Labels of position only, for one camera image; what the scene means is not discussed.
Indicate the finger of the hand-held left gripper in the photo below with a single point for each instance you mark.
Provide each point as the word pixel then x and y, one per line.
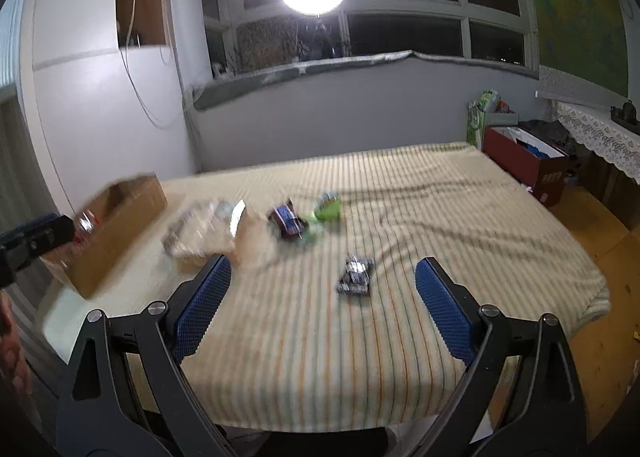
pixel 40 219
pixel 45 237

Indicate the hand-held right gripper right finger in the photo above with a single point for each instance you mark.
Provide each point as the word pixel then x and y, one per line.
pixel 445 307

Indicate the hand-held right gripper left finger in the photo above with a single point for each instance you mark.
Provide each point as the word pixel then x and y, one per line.
pixel 205 297

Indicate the bagged bread loaf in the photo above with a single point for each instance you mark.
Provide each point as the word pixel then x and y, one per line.
pixel 200 232

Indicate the brown cardboard box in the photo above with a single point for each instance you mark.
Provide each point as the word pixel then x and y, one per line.
pixel 125 217

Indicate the dark silvery snack packet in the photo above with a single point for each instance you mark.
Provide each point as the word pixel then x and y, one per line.
pixel 355 277

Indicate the dark purple snack packet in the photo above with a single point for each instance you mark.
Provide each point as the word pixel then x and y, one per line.
pixel 286 222

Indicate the green snack packet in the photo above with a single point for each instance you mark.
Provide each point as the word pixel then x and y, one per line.
pixel 327 211

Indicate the person's left hand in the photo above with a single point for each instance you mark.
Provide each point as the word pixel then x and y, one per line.
pixel 12 347

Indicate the red snack packet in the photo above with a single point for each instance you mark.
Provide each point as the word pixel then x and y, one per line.
pixel 87 224

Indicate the dark red box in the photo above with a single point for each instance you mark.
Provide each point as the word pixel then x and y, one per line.
pixel 520 162

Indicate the green printed bag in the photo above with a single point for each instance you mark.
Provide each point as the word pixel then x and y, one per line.
pixel 477 124

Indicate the dark cloth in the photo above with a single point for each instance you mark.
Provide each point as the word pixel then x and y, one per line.
pixel 547 132

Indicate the white lace cloth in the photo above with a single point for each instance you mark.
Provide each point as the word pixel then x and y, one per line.
pixel 600 132

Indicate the grey window sill cover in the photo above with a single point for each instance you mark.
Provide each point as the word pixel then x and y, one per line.
pixel 300 72

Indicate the white ribbed shelf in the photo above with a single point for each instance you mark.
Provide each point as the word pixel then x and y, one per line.
pixel 575 87

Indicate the brown wicker basket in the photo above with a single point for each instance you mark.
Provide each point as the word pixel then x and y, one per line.
pixel 265 44

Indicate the dark figurine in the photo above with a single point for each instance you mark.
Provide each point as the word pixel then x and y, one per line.
pixel 627 114

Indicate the green wall poster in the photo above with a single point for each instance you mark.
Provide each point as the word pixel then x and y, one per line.
pixel 575 12

